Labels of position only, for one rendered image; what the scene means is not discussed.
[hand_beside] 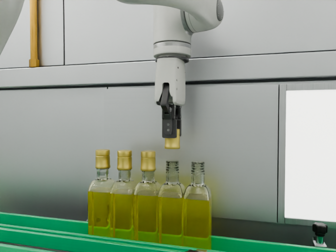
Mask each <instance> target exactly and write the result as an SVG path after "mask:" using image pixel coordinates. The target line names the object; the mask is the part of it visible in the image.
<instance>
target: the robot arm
mask: <svg viewBox="0 0 336 252"><path fill-rule="evenodd" d="M116 1H118V2H121V3H124V4H129V5H153V57H154V58H156V59H155V62H156V71H155V88H154V102H155V103H156V104H157V105H159V106H161V108H162V137H163V138H173V139H174V138H176V137H177V129H180V137H181V135H182V120H181V118H182V115H181V108H182V106H183V105H184V104H185V98H186V78H185V73H186V72H185V64H186V63H188V62H189V58H190V57H191V53H192V50H191V38H192V35H193V34H194V33H199V32H204V31H209V30H212V29H214V28H216V27H218V26H219V25H220V24H221V22H222V20H223V17H224V8H223V4H222V1H221V0H116ZM24 2H25V0H0V55H1V53H2V51H3V49H4V47H5V45H6V43H7V41H8V39H9V37H10V35H11V33H12V31H13V29H14V27H15V25H16V23H17V21H18V19H19V16H20V14H21V11H22V8H23V5H24Z"/></svg>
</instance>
